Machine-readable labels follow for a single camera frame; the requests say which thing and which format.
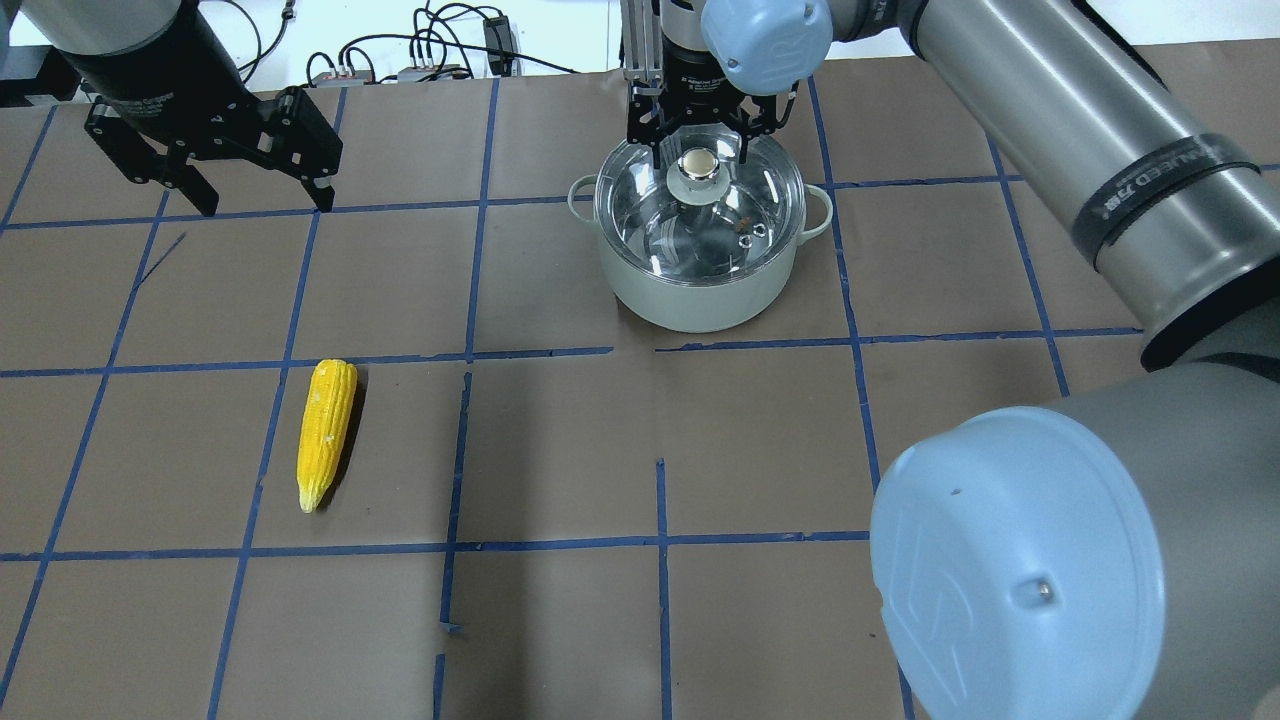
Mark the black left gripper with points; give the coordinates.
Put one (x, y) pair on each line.
(152, 72)

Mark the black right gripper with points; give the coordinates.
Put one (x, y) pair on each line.
(686, 80)

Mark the glass pot lid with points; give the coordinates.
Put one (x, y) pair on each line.
(702, 218)

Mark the yellow corn cob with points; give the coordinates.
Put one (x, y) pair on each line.
(327, 408)

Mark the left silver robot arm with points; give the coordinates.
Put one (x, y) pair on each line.
(101, 27)

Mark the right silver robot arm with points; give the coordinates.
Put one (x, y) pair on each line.
(942, 290)

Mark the pale green cooking pot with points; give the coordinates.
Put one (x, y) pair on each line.
(701, 309)

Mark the usb hub board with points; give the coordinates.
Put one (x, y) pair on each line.
(343, 77)
(431, 73)

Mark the black power adapter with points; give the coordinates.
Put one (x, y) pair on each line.
(500, 45)

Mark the brown paper table mat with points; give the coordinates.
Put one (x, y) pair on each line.
(469, 560)

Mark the aluminium frame post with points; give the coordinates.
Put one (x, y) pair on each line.
(641, 42)

